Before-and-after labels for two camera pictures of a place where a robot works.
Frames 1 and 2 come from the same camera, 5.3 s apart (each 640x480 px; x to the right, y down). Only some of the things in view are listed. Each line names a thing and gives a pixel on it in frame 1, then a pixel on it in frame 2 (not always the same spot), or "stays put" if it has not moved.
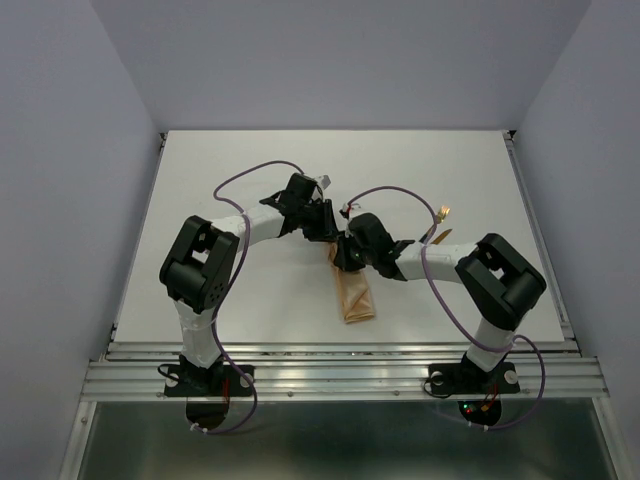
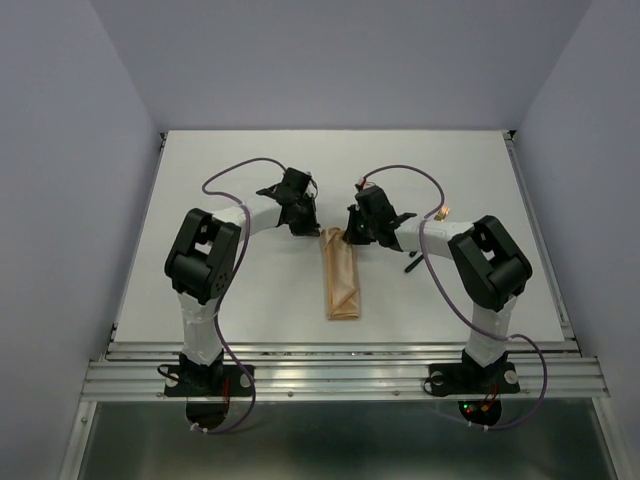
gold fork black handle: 439,219 stays put
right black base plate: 469,378 stays put
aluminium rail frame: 127,370 stays put
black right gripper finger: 347,256 → 357,232
